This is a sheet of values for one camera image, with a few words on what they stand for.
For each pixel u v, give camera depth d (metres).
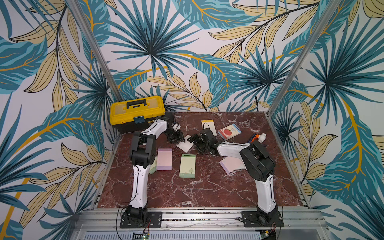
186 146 1.00
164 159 0.92
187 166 0.90
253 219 0.74
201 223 0.73
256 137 1.04
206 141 0.78
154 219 0.73
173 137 0.92
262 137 1.03
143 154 0.60
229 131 1.07
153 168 0.88
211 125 1.12
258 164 0.55
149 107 0.99
